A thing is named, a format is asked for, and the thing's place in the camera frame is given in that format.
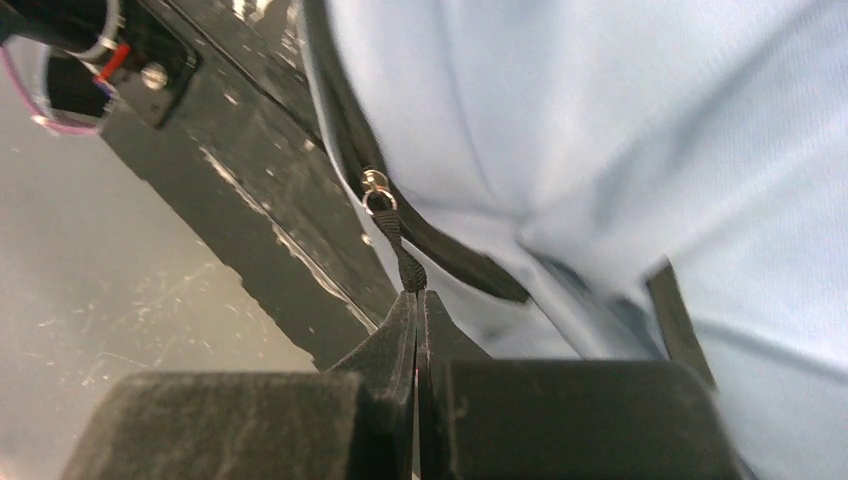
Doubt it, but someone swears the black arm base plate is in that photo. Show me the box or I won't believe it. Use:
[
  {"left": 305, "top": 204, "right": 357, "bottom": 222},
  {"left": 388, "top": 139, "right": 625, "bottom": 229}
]
[{"left": 0, "top": 0, "right": 399, "bottom": 372}]

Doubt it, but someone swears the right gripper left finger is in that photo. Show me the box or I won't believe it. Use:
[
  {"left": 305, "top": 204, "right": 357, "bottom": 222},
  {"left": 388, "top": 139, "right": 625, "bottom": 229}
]
[{"left": 63, "top": 293, "right": 419, "bottom": 479}]

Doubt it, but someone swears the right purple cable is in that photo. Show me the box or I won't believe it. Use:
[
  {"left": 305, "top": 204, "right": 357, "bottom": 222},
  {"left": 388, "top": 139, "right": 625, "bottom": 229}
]
[{"left": 0, "top": 39, "right": 107, "bottom": 139}]

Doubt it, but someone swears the blue student backpack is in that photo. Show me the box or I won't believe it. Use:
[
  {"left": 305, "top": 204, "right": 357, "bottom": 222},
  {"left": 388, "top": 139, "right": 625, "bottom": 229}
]
[{"left": 299, "top": 1, "right": 847, "bottom": 479}]

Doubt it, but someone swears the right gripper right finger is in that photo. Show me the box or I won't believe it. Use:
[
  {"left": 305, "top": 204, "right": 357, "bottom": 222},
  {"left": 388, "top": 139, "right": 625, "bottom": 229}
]
[{"left": 417, "top": 291, "right": 743, "bottom": 479}]

